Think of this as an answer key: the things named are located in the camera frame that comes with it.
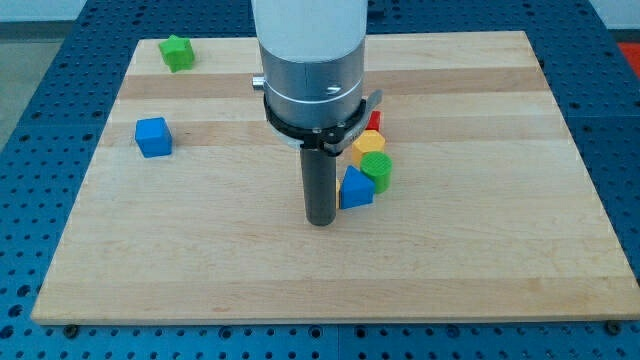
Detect blue cube block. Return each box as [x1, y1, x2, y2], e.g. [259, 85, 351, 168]
[135, 117, 172, 158]

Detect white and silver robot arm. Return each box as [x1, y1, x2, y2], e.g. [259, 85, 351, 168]
[252, 0, 368, 129]

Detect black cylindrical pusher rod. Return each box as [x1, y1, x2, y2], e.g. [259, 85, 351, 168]
[300, 149, 336, 226]

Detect blue triangular prism block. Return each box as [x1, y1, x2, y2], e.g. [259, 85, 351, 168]
[339, 165, 375, 209]

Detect green cylinder block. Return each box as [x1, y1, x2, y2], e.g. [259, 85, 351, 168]
[360, 151, 393, 194]

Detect yellow hexagon block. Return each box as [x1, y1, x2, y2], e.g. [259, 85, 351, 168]
[351, 130, 386, 167]

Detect red block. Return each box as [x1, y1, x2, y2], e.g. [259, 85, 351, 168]
[366, 110, 383, 131]

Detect wooden board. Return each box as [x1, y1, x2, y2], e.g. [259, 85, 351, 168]
[31, 31, 639, 325]

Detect green star block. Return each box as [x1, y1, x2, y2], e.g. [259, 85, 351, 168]
[158, 35, 195, 73]

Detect black clamp ring with lever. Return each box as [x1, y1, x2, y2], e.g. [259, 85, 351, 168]
[262, 89, 384, 157]

